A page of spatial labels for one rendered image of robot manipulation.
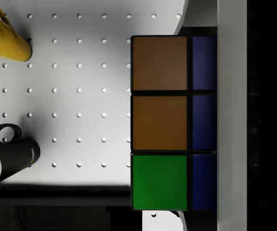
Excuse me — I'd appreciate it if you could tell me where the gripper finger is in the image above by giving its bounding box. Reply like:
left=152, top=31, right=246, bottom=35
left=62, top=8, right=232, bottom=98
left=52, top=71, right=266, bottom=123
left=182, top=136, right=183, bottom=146
left=171, top=210, right=218, bottom=231
left=173, top=0, right=218, bottom=37

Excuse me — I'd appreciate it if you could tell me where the puzzle cube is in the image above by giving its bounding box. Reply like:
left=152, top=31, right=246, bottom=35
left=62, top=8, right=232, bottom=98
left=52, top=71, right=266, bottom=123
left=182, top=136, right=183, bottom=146
left=130, top=35, right=218, bottom=212

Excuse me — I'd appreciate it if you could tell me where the black mug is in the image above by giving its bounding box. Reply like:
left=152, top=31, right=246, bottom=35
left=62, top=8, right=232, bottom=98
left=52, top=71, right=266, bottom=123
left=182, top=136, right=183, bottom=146
left=0, top=123, right=41, bottom=190

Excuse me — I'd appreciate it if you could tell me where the yellow mug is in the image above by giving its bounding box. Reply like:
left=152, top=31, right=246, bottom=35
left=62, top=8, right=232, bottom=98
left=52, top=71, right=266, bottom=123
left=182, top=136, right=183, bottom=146
left=0, top=0, right=33, bottom=62

